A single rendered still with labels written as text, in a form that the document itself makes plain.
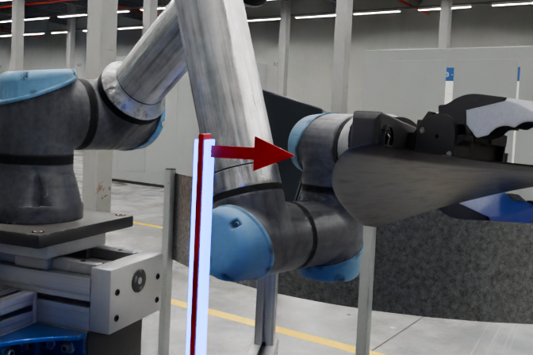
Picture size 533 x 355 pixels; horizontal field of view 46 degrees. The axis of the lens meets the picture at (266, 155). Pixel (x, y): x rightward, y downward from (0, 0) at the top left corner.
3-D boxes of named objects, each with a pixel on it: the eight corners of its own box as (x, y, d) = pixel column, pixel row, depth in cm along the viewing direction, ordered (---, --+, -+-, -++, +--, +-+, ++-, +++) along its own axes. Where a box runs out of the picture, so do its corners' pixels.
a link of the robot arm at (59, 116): (-22, 150, 97) (-19, 62, 96) (59, 150, 107) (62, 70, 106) (13, 156, 89) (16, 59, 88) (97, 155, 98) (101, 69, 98)
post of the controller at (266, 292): (273, 346, 96) (279, 219, 95) (253, 345, 97) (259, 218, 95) (275, 340, 99) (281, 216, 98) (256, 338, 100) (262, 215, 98)
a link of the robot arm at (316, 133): (332, 179, 81) (336, 113, 81) (389, 188, 71) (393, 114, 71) (281, 179, 77) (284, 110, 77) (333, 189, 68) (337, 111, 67)
